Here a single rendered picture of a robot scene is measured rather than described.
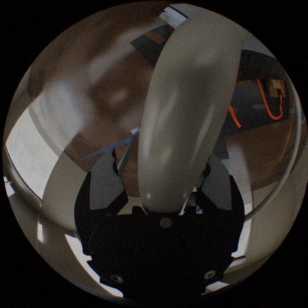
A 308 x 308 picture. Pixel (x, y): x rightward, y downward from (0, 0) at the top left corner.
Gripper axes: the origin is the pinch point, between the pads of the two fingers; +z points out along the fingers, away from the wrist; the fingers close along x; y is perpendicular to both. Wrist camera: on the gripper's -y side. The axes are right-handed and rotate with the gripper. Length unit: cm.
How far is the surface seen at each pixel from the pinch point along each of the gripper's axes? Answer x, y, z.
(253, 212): 32.6, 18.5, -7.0
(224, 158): 43, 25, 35
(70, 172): -456, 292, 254
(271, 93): 148, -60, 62
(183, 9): 8, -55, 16
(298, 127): 40.1, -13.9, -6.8
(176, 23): 6, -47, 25
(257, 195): 438, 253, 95
